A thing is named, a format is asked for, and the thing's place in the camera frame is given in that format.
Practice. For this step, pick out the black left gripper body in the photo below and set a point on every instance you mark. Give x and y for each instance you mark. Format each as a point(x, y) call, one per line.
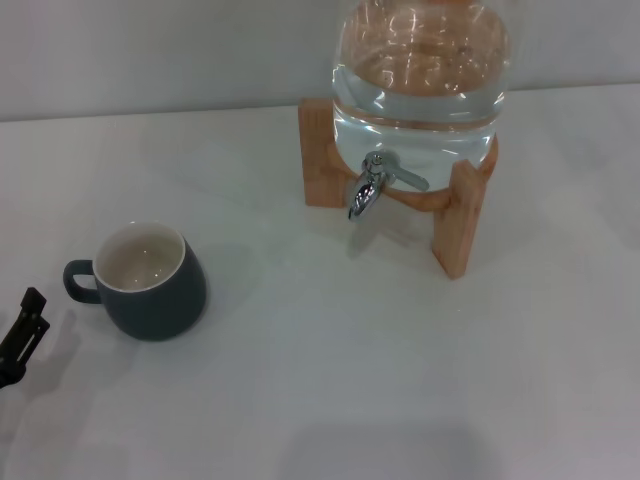
point(10, 372)

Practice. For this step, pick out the wooden jar stand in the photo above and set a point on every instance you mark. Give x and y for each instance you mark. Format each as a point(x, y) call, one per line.
point(462, 225)

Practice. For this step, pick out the dark grey ceramic cup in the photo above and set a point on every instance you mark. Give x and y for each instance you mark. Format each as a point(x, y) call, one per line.
point(165, 305)

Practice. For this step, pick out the chrome faucet tap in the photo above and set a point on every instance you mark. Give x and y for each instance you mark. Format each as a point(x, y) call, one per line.
point(367, 192)

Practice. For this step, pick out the clear glass water jar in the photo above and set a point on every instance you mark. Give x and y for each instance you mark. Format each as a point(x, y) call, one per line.
point(420, 125)

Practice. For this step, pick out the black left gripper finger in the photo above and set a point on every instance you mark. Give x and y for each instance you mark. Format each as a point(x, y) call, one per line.
point(31, 330)

